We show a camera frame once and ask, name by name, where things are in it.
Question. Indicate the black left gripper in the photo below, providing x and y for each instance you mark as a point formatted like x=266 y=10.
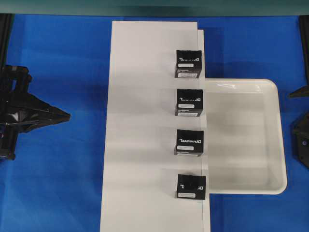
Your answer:
x=17 y=113

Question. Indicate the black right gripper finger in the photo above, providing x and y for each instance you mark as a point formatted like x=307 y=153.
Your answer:
x=301 y=92

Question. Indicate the black box bottom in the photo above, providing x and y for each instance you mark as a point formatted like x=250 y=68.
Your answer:
x=191 y=187

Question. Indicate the black box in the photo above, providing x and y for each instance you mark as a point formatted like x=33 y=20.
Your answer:
x=188 y=64
x=189 y=102
x=191 y=187
x=189 y=142

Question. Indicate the white plastic tray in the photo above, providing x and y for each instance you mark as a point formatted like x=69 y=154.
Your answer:
x=245 y=142

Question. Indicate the black box top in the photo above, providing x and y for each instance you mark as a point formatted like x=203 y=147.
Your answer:
x=188 y=64

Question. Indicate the white base board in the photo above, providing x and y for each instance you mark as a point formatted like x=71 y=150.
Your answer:
x=140 y=168

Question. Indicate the blue table mat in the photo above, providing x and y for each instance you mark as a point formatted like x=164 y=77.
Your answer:
x=55 y=182

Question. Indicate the teal backdrop panel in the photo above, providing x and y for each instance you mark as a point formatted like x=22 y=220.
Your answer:
x=157 y=8

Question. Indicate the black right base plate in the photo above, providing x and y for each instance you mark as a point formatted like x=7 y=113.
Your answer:
x=301 y=133

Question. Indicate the black aluminium frame rail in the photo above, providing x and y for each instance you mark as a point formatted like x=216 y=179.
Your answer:
x=6 y=23

